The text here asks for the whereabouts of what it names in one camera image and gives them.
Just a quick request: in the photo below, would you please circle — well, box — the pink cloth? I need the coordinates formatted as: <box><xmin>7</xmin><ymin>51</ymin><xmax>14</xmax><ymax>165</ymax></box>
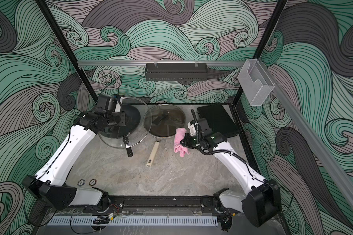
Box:
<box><xmin>173</xmin><ymin>127</ymin><xmax>191</xmax><ymax>158</ymax></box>

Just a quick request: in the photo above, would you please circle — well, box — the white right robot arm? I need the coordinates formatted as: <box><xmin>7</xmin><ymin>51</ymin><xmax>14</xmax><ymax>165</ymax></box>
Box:
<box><xmin>180</xmin><ymin>110</ymin><xmax>281</xmax><ymax>227</ymax></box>

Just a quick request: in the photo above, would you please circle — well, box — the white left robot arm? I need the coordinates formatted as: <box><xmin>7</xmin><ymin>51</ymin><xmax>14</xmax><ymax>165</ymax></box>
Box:
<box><xmin>22</xmin><ymin>96</ymin><xmax>126</xmax><ymax>212</ymax></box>

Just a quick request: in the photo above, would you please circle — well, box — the black frying pan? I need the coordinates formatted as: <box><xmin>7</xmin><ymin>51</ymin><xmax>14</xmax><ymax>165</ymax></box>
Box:
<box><xmin>99</xmin><ymin>104</ymin><xmax>141</xmax><ymax>157</ymax></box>

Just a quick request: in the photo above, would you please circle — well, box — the black case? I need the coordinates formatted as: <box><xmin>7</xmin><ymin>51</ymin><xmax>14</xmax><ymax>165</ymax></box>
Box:
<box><xmin>197</xmin><ymin>104</ymin><xmax>238</xmax><ymax>138</ymax></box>

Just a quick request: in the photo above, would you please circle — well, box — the red poker chip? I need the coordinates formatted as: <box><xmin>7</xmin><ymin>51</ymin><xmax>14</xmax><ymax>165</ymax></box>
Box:
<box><xmin>89</xmin><ymin>179</ymin><xmax>97</xmax><ymax>187</ymax></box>

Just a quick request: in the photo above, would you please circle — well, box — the blue poker chip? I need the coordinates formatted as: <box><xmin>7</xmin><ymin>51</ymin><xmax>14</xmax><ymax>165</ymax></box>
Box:
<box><xmin>77</xmin><ymin>179</ymin><xmax>85</xmax><ymax>187</ymax></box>

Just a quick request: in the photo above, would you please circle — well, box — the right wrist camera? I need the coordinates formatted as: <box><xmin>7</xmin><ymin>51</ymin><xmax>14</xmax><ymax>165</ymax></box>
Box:
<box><xmin>187</xmin><ymin>118</ymin><xmax>210</xmax><ymax>137</ymax></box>

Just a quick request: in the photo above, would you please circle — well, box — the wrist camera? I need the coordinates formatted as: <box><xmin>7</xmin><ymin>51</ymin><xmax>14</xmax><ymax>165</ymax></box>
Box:
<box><xmin>109</xmin><ymin>95</ymin><xmax>123</xmax><ymax>113</ymax></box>
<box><xmin>187</xmin><ymin>118</ymin><xmax>210</xmax><ymax>137</ymax></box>

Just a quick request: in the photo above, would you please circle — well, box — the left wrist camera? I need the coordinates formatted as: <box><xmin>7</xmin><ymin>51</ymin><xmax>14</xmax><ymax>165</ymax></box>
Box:
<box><xmin>109</xmin><ymin>95</ymin><xmax>123</xmax><ymax>113</ymax></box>

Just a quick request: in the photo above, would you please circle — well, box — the brown pan beige handle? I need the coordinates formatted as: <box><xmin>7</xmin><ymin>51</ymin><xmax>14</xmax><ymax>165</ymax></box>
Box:
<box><xmin>143</xmin><ymin>103</ymin><xmax>186</xmax><ymax>168</ymax></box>

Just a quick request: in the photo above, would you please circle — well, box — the black wall shelf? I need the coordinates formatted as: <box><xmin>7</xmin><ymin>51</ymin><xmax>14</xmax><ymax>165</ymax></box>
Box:
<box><xmin>145</xmin><ymin>63</ymin><xmax>208</xmax><ymax>82</ymax></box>

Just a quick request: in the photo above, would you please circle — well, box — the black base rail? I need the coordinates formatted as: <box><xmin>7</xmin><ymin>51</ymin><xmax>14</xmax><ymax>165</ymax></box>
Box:
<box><xmin>77</xmin><ymin>195</ymin><xmax>240</xmax><ymax>215</ymax></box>

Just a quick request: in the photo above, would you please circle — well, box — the aluminium back rail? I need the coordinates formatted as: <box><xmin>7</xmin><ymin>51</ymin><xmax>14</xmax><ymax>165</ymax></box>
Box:
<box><xmin>77</xmin><ymin>60</ymin><xmax>245</xmax><ymax>67</ymax></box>

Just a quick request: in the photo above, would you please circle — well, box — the aluminium rail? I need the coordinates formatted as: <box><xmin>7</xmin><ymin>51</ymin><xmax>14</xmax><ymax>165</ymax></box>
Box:
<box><xmin>260</xmin><ymin>62</ymin><xmax>353</xmax><ymax>210</ymax></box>
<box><xmin>77</xmin><ymin>60</ymin><xmax>245</xmax><ymax>67</ymax></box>

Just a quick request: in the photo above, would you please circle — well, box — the white cable duct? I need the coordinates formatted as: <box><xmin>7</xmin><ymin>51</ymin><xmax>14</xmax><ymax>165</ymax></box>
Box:
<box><xmin>48</xmin><ymin>216</ymin><xmax>218</xmax><ymax>227</ymax></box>

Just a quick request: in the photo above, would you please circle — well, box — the clear wall bin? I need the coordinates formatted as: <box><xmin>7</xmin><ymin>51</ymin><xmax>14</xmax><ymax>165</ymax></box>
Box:
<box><xmin>237</xmin><ymin>59</ymin><xmax>275</xmax><ymax>106</ymax></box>

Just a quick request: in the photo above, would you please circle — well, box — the aluminium right rail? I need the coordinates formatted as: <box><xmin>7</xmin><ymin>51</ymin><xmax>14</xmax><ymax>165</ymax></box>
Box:
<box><xmin>260</xmin><ymin>62</ymin><xmax>353</xmax><ymax>210</ymax></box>

